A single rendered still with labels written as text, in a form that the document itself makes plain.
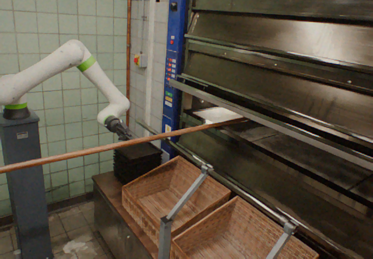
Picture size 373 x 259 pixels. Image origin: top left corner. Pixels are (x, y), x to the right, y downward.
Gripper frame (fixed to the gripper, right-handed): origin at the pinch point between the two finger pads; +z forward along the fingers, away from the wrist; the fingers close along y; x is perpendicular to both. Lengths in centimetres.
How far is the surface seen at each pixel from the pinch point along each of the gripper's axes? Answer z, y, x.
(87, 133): -118, 45, -15
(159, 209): -5, 60, -25
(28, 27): -118, -48, 27
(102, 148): 7.1, -0.8, 18.4
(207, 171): 44.7, 2.7, -18.2
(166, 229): 44, 28, 3
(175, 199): -8, 60, -41
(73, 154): 7.0, -0.8, 32.5
